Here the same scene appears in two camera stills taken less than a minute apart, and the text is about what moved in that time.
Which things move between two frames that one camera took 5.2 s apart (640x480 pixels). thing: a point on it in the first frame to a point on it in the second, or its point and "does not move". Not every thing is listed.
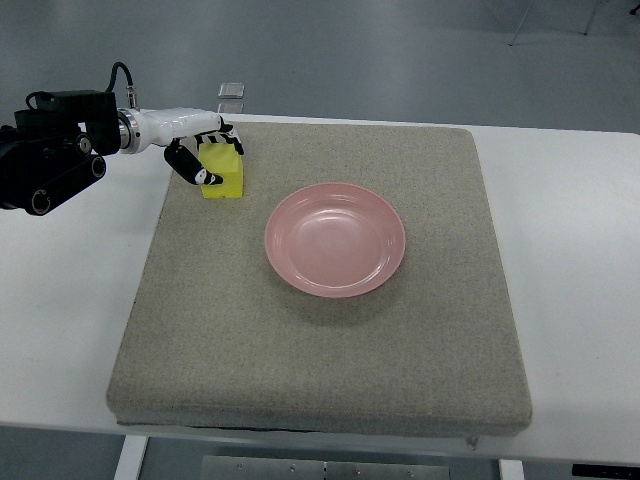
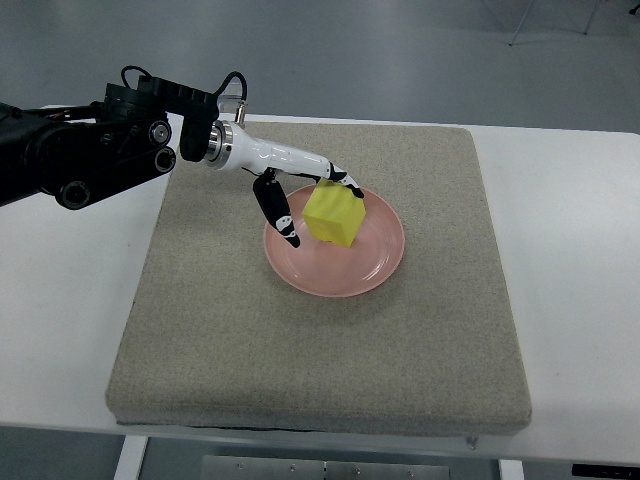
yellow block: [222, 158] to [334, 213]
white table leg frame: [131, 457] does not move
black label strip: [606, 470] does not move
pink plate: [334, 240] does not move
